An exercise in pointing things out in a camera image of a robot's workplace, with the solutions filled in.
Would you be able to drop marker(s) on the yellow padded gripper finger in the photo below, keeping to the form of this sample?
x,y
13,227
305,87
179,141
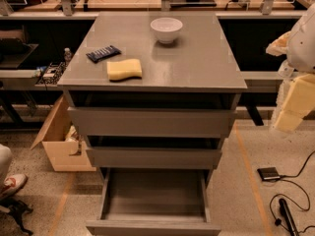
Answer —
x,y
279,46
299,101

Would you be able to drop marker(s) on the grey drawer cabinet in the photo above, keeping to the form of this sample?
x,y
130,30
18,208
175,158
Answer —
x,y
197,71

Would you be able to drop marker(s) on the grey middle drawer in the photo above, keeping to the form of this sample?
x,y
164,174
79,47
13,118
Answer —
x,y
157,158

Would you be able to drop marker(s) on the small plastic bottle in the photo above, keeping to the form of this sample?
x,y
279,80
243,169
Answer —
x,y
67,55

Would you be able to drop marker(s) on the grey top drawer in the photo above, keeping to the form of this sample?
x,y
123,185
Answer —
x,y
152,122

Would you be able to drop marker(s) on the tray of small parts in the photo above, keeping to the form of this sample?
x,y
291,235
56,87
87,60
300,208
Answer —
x,y
51,74

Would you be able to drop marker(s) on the white bowl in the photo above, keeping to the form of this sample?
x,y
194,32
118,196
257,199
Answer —
x,y
166,30

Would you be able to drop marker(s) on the white red sneaker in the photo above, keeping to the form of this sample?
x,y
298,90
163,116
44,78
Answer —
x,y
12,185

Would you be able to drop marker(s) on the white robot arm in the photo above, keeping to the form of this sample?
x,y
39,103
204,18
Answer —
x,y
300,56

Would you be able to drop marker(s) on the black power strip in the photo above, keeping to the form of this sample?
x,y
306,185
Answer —
x,y
285,212

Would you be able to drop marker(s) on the grey open bottom drawer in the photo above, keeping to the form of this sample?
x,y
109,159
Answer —
x,y
153,202

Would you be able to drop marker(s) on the yellow sponge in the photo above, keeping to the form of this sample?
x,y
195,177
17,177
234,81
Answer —
x,y
121,70

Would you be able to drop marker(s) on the black chair base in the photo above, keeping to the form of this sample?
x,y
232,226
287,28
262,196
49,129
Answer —
x,y
16,208

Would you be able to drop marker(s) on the cardboard box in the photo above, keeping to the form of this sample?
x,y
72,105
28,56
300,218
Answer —
x,y
64,149

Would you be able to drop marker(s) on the blue snack bar packet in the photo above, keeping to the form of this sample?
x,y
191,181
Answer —
x,y
103,53

